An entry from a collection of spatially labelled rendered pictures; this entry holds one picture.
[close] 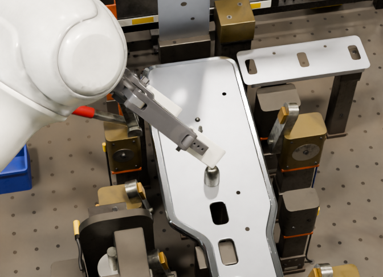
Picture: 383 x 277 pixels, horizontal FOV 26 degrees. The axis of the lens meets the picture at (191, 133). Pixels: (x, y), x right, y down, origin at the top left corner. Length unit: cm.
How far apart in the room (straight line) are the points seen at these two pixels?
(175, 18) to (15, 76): 110
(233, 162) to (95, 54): 97
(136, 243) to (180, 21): 65
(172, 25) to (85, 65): 113
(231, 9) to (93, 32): 115
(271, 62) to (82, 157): 54
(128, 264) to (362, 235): 77
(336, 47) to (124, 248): 78
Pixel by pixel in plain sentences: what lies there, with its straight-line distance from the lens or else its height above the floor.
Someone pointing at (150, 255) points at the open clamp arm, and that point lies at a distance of 149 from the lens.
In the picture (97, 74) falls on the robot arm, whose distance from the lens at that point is 77.
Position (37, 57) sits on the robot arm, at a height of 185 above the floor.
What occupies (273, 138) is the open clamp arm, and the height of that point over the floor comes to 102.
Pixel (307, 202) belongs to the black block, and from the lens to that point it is 169.
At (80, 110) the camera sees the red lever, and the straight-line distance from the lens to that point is 163.
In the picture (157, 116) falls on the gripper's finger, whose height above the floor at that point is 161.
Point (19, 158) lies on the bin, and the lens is 212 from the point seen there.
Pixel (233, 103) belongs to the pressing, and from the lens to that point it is 180.
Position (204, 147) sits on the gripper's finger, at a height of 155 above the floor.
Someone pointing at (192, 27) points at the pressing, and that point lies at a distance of 190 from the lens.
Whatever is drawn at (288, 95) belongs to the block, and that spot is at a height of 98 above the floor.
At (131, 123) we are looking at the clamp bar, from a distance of 167.
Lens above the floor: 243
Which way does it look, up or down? 54 degrees down
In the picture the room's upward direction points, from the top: straight up
